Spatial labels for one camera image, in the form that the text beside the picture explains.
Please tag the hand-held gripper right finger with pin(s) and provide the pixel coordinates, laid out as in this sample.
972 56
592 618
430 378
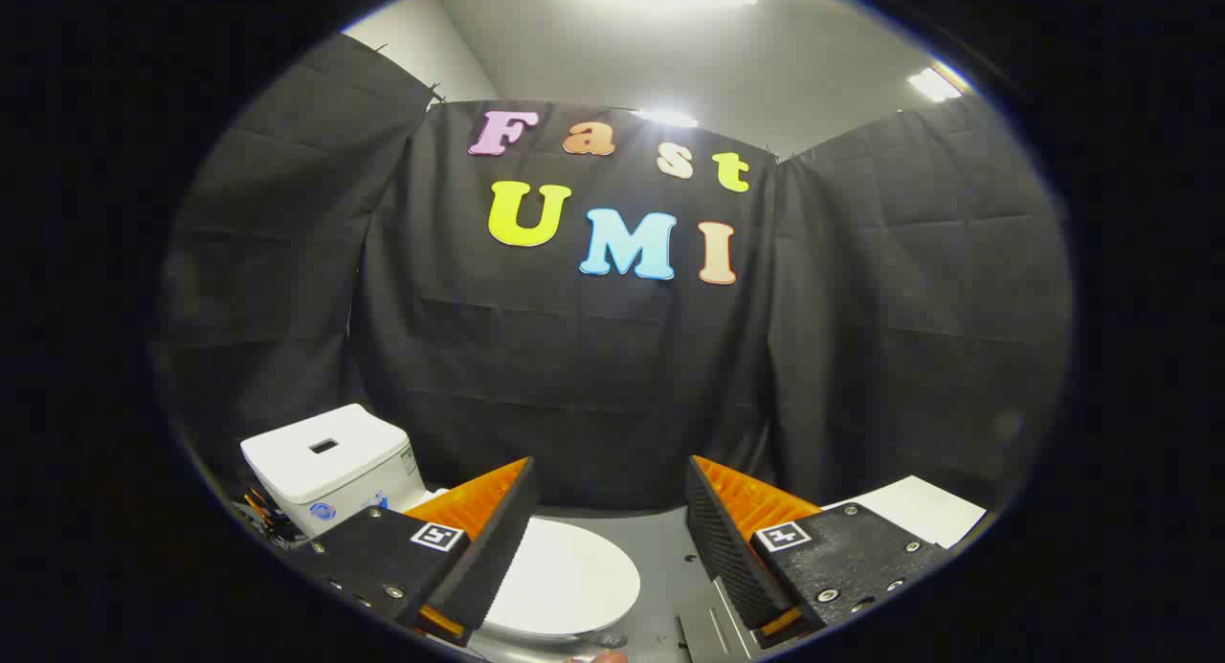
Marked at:
723 548

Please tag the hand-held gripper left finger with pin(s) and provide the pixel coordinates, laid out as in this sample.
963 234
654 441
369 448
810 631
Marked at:
498 548

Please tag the white toilet lid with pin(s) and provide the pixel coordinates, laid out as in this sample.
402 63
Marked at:
569 577

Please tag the black backdrop cloth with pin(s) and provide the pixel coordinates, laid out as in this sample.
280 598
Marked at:
574 376

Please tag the grey cabinet with white top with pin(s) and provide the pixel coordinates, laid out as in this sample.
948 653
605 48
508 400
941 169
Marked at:
909 512

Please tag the small ceiling light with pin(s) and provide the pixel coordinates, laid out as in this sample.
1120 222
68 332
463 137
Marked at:
666 118

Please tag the narrow ceiling light panel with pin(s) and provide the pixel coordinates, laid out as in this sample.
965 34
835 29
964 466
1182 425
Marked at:
933 84

